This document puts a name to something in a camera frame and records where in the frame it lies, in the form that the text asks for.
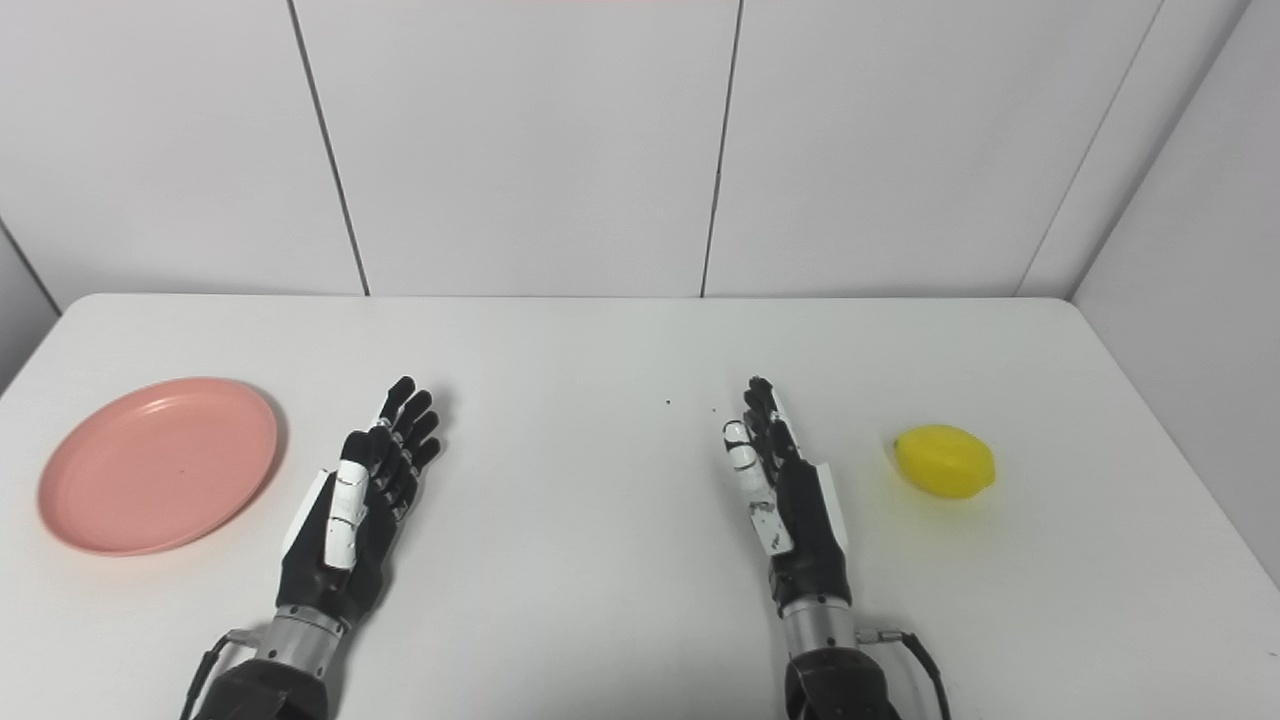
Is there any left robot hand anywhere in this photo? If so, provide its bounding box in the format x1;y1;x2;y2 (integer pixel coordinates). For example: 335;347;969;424
275;376;443;627

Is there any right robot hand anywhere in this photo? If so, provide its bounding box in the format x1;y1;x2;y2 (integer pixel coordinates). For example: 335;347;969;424
723;376;854;616

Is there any yellow lemon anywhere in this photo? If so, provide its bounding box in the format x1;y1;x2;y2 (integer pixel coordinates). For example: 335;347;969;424
893;424;997;500

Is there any pink plate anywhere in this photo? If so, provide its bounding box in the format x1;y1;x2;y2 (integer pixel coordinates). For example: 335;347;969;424
38;377;280;557

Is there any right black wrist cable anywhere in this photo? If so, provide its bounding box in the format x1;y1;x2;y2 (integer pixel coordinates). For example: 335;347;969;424
856;627;953;720

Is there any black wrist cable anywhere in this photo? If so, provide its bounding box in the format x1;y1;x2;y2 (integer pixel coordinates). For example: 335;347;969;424
178;629;263;720
856;627;953;720

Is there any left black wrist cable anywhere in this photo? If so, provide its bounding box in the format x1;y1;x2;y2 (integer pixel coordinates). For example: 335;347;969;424
178;629;263;720

